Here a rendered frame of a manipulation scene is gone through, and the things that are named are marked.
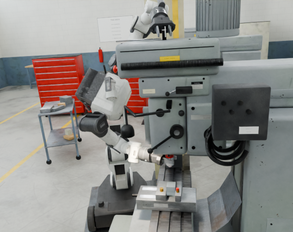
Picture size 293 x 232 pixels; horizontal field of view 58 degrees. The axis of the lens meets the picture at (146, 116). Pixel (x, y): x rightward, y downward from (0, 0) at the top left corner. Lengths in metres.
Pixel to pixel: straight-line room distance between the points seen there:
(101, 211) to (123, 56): 1.38
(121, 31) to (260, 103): 9.74
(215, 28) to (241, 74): 0.23
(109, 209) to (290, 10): 9.73
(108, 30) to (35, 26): 2.99
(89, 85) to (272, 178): 1.14
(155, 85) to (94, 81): 0.56
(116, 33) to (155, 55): 9.46
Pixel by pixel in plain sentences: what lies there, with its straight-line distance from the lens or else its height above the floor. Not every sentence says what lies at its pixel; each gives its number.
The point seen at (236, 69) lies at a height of 1.75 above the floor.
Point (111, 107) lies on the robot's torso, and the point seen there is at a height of 1.50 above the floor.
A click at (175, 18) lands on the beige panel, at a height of 2.03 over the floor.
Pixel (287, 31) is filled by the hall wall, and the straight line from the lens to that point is 10.94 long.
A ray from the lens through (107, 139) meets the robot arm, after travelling 1.74.
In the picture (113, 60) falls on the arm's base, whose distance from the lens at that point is 1.73.
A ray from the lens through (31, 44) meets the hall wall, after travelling 12.04.
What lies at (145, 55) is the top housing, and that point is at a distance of 1.23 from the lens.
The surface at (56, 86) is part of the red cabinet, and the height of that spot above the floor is 0.77.
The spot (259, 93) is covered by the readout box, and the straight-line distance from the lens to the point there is 1.03.
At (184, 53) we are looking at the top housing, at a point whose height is 1.83.
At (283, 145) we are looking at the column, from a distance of 1.29.
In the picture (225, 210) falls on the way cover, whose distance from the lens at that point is 1.62.
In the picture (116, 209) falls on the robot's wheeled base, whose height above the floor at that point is 0.59.
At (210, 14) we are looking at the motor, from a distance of 1.26.
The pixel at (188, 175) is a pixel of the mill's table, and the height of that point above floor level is 0.93.
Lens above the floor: 1.95
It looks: 18 degrees down
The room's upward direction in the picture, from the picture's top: 4 degrees counter-clockwise
